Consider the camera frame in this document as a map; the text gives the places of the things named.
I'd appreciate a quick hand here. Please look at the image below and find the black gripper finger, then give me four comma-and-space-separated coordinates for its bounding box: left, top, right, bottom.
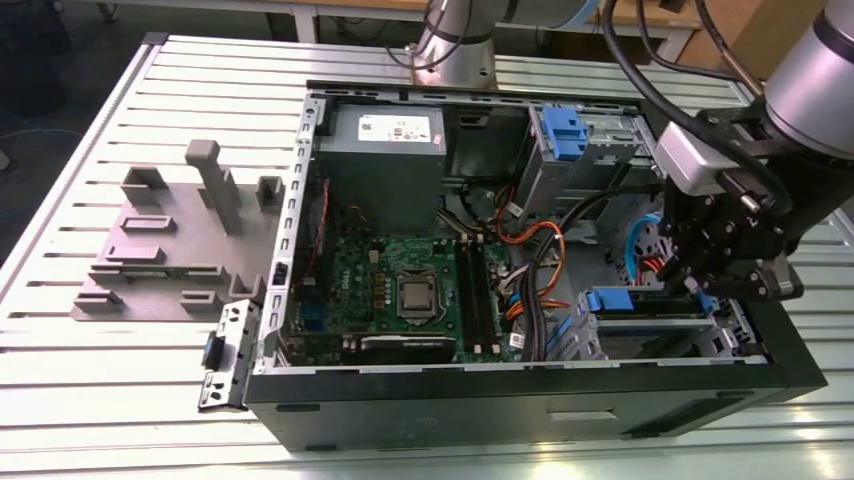
658, 192, 723, 295
698, 257, 806, 304

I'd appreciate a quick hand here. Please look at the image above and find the hard disk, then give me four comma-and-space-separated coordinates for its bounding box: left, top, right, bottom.
586, 285, 721, 321

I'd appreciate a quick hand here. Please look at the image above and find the metal disk bay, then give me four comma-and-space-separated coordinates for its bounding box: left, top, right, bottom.
577, 287, 755, 362

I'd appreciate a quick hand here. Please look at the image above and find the metal optical drive cage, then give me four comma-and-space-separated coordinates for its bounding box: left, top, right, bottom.
517, 102, 669, 216

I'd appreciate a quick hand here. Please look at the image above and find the blue plastic drive latch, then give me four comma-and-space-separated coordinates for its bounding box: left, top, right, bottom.
543, 107, 590, 162

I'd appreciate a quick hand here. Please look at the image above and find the black RAM slot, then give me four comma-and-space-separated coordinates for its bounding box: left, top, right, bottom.
470, 234, 507, 357
453, 234, 487, 357

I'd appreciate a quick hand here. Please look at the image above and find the brown wooden cabinet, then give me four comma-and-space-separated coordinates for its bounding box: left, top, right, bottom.
673, 0, 829, 86

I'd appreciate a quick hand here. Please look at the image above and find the CPU socket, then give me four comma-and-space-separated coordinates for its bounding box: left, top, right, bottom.
392, 268, 447, 327

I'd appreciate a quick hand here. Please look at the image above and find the silver CPU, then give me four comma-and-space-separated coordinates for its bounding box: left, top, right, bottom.
399, 281, 435, 308

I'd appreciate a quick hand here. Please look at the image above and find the grey power supply unit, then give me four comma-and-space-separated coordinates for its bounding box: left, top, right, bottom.
312, 104, 447, 236

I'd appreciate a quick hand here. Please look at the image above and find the black PC case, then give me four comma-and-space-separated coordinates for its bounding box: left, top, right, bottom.
243, 78, 829, 454

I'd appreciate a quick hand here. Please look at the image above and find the green motherboard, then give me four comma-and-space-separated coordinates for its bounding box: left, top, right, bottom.
292, 233, 529, 364

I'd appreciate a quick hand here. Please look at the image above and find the black graphics card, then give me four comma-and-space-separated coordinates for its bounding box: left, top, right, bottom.
339, 333, 461, 365

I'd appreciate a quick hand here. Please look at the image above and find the green RAM stick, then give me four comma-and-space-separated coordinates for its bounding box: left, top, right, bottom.
118, 269, 196, 280

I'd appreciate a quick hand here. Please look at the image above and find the grey parts rack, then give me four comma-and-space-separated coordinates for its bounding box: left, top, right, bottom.
70, 139, 288, 326

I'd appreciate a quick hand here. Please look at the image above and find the red data wire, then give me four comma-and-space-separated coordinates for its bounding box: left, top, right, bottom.
637, 252, 679, 276

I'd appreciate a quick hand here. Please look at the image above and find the blue data wire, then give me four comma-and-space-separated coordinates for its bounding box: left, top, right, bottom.
626, 212, 669, 289

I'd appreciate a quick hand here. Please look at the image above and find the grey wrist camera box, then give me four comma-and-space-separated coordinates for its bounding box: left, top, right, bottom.
651, 122, 733, 197

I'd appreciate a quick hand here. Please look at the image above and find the orange power wire bundle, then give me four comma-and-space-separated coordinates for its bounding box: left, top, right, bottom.
497, 219, 570, 321

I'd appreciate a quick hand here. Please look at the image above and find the black cable bundle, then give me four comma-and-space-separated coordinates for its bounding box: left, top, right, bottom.
519, 184, 669, 361

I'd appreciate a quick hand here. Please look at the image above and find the thick black camera cable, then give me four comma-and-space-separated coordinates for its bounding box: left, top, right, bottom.
599, 0, 795, 216

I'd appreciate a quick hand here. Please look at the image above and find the wooden desk white frame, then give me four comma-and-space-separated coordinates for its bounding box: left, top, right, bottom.
586, 0, 707, 69
92, 0, 429, 46

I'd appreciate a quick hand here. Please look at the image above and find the thin red wire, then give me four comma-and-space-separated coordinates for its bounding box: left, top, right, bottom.
303, 177, 334, 289

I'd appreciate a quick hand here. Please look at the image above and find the blue floor cable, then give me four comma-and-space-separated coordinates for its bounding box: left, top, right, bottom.
0, 127, 92, 144

